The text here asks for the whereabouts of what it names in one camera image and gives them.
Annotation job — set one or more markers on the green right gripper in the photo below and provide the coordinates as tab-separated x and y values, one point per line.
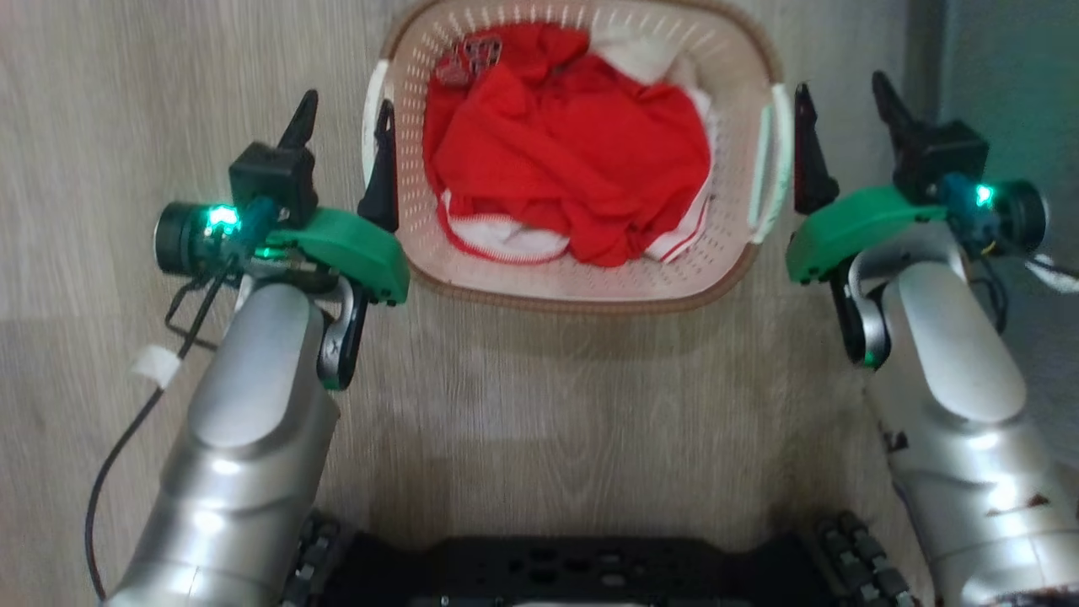
851	223

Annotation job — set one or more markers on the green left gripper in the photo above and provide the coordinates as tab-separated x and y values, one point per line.
354	249

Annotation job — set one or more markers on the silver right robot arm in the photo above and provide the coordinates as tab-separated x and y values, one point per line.
961	396

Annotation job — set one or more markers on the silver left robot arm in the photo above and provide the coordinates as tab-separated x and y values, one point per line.
253	421

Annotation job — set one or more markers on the beige perforated laundry basket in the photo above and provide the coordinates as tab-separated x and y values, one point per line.
582	282

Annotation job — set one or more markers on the red white checked cloth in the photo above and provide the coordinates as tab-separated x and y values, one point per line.
468	59

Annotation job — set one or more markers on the white garment with red trim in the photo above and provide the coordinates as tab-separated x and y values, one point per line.
506	240

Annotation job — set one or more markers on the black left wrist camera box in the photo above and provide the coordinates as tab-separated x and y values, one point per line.
274	181

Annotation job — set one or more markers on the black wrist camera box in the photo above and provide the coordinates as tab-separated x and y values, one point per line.
944	156
274	181

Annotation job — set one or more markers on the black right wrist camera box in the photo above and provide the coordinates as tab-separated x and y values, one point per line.
944	156

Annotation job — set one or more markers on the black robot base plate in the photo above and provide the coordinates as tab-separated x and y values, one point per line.
582	573

